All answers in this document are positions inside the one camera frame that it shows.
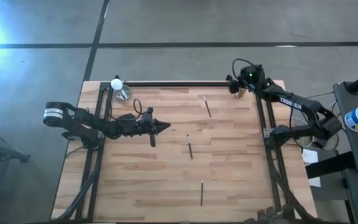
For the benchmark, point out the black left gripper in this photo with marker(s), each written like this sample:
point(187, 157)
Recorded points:
point(146, 126)

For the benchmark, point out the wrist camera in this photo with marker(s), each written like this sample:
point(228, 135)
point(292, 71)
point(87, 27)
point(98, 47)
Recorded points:
point(126, 118)
point(252, 73)

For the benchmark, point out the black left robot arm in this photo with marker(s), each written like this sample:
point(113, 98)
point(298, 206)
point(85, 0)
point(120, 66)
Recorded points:
point(82, 119)

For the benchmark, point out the black metal rig frame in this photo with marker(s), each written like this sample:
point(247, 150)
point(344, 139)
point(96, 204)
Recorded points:
point(179, 83)

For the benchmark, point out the white paper sheet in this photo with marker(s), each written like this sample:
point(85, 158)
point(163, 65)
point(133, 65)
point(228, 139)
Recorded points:
point(309, 157)

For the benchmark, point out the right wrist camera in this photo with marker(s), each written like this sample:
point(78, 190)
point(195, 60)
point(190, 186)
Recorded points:
point(252, 73)

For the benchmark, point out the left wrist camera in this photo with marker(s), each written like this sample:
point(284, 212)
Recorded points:
point(126, 118)

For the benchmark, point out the dark grey device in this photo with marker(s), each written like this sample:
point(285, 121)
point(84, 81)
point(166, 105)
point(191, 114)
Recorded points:
point(269, 216)

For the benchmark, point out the dark grey pen silver tip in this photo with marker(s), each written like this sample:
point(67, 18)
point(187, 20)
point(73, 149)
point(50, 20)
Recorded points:
point(207, 106)
point(190, 146)

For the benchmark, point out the dark pen with white print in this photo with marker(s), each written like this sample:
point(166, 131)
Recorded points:
point(202, 191)

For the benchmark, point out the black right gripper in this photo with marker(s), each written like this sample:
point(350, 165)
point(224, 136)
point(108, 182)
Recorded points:
point(234, 85)

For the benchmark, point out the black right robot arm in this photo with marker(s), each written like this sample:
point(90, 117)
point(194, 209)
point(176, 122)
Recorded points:
point(294, 104)

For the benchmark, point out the white bulb lamp metal base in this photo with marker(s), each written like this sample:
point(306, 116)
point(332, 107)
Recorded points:
point(117, 84)

